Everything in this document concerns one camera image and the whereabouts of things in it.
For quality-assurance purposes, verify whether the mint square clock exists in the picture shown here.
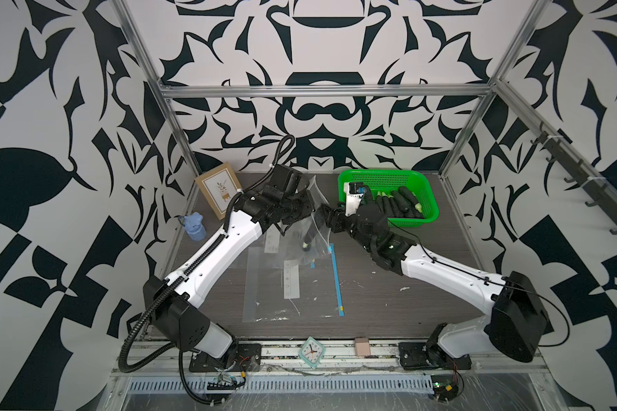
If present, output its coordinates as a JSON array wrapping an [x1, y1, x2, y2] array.
[[298, 337, 326, 369]]

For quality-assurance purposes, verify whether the lifted clear zip-top bag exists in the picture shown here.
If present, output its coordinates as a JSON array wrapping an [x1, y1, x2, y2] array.
[[278, 176, 331, 265]]

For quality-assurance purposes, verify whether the white perforated cable duct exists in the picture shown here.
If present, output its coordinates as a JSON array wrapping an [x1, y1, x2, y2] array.
[[128, 374, 434, 395]]

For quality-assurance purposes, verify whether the green plastic basket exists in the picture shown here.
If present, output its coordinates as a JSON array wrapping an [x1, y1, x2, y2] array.
[[338, 170, 440, 228]]

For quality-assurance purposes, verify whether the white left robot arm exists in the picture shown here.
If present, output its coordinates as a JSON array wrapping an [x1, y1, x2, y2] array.
[[143, 185, 315, 359]]

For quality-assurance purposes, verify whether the small pink block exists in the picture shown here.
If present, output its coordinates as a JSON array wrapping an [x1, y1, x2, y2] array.
[[354, 337, 371, 358]]

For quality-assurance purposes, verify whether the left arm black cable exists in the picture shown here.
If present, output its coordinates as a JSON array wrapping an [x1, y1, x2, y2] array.
[[117, 134, 297, 407]]

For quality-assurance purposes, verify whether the near clear zip-top bag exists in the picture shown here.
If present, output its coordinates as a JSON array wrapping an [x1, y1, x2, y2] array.
[[243, 247, 344, 324]]

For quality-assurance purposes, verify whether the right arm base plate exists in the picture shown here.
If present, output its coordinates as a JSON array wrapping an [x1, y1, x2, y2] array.
[[398, 342, 472, 371]]

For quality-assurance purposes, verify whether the black wall hook rail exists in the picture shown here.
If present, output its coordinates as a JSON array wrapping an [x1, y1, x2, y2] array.
[[531, 122, 617, 236]]

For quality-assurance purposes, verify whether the gold framed plant picture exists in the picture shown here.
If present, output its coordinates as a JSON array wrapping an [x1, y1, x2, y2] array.
[[195, 163, 242, 220]]

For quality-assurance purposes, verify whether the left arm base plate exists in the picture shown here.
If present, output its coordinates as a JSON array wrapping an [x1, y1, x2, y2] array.
[[189, 341, 262, 373]]

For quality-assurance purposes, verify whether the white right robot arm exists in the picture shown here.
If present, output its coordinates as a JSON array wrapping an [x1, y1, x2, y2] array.
[[315, 204, 548, 368]]

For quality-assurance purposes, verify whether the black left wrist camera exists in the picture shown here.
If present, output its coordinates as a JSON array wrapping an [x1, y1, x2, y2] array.
[[266, 164, 303, 200]]

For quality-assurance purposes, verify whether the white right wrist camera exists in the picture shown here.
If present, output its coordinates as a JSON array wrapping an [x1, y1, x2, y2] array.
[[344, 182, 368, 217]]

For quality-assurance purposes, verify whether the small green circuit board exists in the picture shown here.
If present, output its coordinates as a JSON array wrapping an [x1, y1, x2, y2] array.
[[214, 374, 246, 390]]

